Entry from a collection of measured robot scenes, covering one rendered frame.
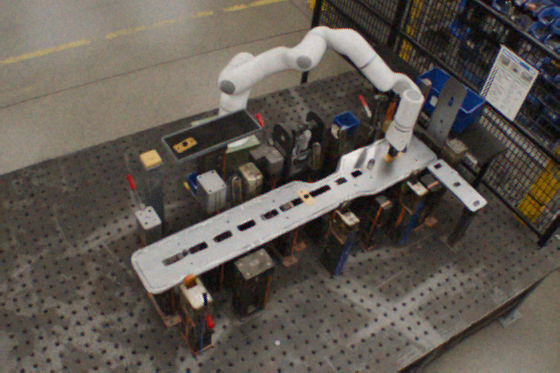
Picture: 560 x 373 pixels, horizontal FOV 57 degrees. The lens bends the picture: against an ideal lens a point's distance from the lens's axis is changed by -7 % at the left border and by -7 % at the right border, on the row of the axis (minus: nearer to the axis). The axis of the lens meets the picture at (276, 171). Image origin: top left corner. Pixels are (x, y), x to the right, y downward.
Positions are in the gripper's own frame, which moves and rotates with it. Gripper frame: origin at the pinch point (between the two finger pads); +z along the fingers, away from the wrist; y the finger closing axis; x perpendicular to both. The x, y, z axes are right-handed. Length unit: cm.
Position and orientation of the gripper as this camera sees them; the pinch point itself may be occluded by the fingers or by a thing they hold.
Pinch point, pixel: (393, 151)
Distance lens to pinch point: 237.5
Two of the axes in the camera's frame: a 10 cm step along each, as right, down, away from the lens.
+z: -1.1, 6.7, 7.3
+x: 8.2, -3.5, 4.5
